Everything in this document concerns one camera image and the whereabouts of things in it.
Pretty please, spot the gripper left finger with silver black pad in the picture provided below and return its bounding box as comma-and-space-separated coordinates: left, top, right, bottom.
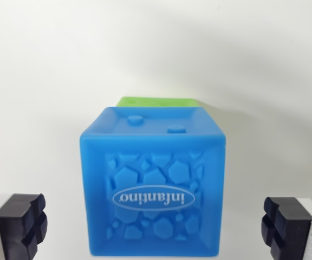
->
0, 193, 49, 260

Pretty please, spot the gripper right finger with silver black pad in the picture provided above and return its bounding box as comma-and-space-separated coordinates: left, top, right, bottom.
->
261, 196, 312, 260

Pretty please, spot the blue silicone toy cube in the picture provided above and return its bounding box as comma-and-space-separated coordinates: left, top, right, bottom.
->
79, 106, 229, 257

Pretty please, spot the green silicone toy cube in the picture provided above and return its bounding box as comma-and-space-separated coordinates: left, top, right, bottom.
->
116, 95, 209, 109

